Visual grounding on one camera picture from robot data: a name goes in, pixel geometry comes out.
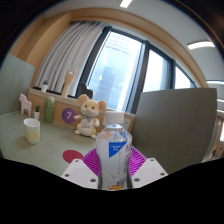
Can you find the flat round red coaster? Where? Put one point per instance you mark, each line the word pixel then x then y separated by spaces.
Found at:
pixel 71 155

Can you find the pink wooden horse figure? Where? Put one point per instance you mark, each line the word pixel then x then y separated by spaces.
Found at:
pixel 25 105

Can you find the ceiling lights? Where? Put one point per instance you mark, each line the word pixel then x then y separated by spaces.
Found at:
pixel 200 44

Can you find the wooden hand model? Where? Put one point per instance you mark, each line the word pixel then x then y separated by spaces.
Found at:
pixel 68 81

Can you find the clear plastic water bottle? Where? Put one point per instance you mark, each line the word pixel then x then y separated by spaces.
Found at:
pixel 113 150

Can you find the pale yellow paper cup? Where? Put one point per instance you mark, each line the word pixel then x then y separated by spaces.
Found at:
pixel 32 131

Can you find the tall green cactus ornament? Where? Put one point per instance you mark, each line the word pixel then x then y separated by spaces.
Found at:
pixel 49 110

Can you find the grey-green desk partition panel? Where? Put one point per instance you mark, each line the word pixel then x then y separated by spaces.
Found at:
pixel 176 126
pixel 15 86

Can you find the grey-white curtain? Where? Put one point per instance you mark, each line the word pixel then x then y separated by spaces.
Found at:
pixel 70 53

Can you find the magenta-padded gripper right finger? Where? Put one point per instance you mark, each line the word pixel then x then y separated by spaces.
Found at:
pixel 148 171

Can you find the round purple number sign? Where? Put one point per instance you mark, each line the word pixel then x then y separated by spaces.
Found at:
pixel 68 115

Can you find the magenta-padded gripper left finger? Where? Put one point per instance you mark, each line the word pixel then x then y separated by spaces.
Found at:
pixel 78 171

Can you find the black heart-shaped ornament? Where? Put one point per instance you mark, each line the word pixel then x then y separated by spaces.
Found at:
pixel 84 90

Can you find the dark-framed window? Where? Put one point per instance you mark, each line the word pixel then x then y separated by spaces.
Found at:
pixel 116 70

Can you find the cream plush mouse toy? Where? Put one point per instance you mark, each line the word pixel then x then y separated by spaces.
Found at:
pixel 88 115

